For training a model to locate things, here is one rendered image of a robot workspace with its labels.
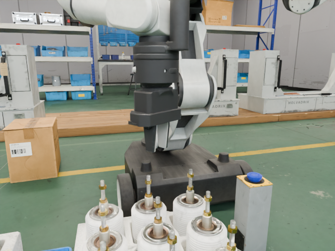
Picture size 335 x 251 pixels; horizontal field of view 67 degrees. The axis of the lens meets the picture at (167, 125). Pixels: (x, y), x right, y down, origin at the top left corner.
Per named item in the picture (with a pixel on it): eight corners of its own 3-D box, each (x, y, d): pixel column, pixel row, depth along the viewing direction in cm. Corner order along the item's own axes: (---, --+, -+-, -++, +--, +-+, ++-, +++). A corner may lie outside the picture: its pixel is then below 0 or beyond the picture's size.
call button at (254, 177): (244, 179, 71) (244, 172, 71) (256, 177, 72) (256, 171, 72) (251, 185, 68) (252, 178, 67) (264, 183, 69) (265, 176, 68)
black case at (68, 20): (66, 29, 485) (65, 19, 481) (84, 30, 496) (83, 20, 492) (64, 25, 446) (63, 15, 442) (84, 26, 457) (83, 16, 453)
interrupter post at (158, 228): (155, 239, 56) (155, 226, 55) (151, 233, 58) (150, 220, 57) (165, 235, 57) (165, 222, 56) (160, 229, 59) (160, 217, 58)
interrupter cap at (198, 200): (190, 192, 77) (190, 190, 76) (209, 202, 71) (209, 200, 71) (171, 200, 72) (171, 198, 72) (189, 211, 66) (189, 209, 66)
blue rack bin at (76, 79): (72, 84, 518) (71, 73, 513) (90, 84, 529) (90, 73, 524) (70, 86, 471) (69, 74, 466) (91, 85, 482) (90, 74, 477)
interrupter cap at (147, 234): (150, 250, 52) (150, 247, 52) (136, 230, 59) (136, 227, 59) (181, 238, 56) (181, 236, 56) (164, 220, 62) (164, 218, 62)
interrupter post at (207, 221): (212, 230, 59) (213, 217, 58) (202, 229, 59) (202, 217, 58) (211, 223, 61) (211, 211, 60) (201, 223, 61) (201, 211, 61)
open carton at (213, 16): (191, 28, 568) (192, 4, 556) (219, 30, 592) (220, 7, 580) (204, 24, 515) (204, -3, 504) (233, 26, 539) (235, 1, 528)
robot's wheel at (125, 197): (117, 208, 113) (115, 167, 109) (128, 206, 115) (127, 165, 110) (122, 236, 95) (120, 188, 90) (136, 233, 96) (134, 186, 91)
